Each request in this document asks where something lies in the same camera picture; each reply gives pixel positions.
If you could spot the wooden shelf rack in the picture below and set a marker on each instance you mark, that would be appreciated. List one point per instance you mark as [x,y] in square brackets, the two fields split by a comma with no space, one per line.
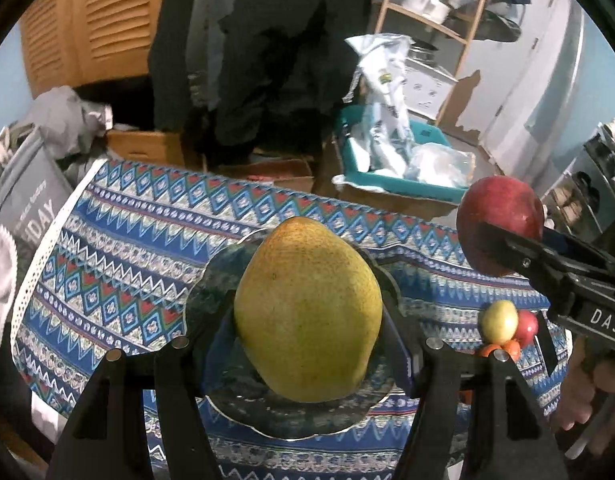
[480,10]

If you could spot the metal pot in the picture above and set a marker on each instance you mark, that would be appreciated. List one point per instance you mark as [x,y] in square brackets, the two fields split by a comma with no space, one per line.
[427,2]

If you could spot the orange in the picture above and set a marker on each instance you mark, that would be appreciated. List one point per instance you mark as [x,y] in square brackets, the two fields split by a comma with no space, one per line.
[511,347]

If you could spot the dark hanging clothes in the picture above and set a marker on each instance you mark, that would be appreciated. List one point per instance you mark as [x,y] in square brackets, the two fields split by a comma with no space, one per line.
[267,60]

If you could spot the small red apple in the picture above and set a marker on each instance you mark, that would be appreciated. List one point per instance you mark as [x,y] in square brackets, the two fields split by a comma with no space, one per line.
[528,327]

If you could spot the flat cardboard box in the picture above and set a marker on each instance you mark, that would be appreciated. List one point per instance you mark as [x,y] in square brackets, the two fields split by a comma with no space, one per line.
[272,172]

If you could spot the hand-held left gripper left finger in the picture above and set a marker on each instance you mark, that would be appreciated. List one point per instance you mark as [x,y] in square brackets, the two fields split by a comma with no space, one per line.
[215,360]

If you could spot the shoe rack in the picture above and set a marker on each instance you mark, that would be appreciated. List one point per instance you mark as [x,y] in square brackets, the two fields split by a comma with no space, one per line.
[587,185]

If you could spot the grey printed bag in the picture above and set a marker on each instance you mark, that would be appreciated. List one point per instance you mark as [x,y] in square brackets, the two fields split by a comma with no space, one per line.
[32,190]

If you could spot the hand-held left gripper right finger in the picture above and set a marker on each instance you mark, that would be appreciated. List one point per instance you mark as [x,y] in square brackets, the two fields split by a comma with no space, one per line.
[400,360]

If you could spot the white door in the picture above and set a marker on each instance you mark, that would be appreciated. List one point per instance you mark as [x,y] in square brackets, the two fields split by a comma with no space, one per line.
[537,85]

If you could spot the large red apple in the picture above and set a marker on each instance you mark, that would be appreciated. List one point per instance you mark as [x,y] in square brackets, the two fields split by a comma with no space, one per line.
[502,205]

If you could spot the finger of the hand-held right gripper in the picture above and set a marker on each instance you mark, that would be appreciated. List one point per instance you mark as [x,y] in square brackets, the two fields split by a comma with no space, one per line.
[507,247]
[572,245]

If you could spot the clear plastic bag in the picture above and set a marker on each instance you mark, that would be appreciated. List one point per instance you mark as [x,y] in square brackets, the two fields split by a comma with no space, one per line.
[440,165]

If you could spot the white printed drawer cabinet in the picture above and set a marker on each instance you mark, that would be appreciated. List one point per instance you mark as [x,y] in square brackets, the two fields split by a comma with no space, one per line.
[427,90]

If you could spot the blue patterned tablecloth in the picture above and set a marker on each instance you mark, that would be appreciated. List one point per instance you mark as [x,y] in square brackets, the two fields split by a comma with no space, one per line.
[137,240]

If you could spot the teal box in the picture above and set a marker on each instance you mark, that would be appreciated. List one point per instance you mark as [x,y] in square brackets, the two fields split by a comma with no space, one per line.
[427,137]

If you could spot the white lacy cloth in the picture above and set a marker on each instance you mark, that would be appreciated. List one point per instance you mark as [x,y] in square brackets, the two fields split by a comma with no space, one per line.
[0,285]

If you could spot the person's right hand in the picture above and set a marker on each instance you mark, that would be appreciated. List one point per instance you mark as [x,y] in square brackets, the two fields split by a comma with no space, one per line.
[580,395]

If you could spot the wooden louvered cabinet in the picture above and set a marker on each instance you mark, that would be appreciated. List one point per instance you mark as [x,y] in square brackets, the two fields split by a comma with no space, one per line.
[112,20]

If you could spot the yellow apple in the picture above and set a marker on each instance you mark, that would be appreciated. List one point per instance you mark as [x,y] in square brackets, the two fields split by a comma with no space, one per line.
[498,321]

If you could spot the grey cloth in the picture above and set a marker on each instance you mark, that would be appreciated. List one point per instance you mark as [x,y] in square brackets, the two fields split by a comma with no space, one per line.
[67,120]

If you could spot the white printed plastic bag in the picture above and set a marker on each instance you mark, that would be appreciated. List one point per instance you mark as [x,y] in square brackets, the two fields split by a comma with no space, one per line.
[385,95]

